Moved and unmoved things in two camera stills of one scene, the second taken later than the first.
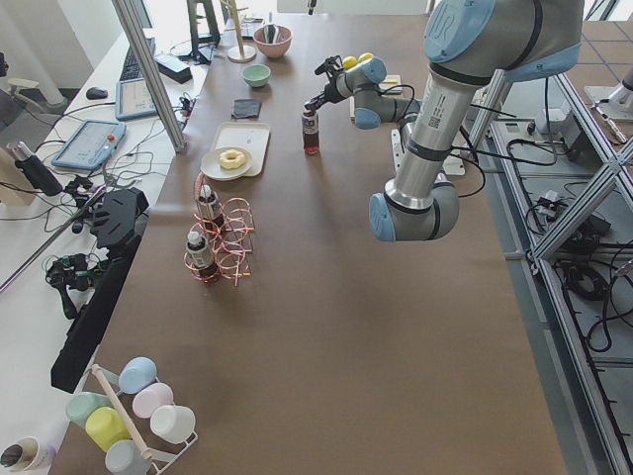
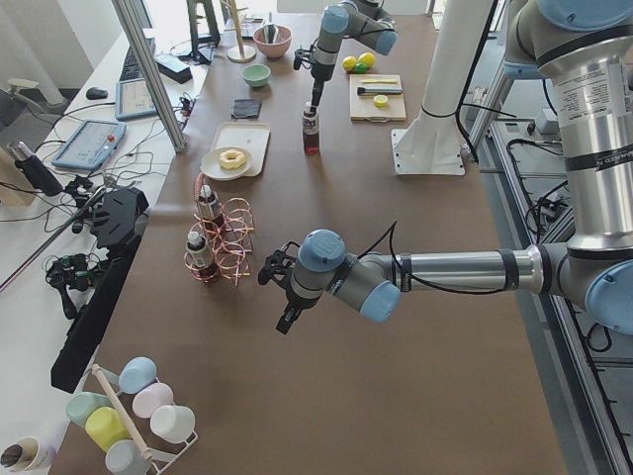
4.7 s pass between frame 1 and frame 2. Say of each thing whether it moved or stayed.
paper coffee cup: stayed
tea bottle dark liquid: stayed
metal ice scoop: stayed
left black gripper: moved
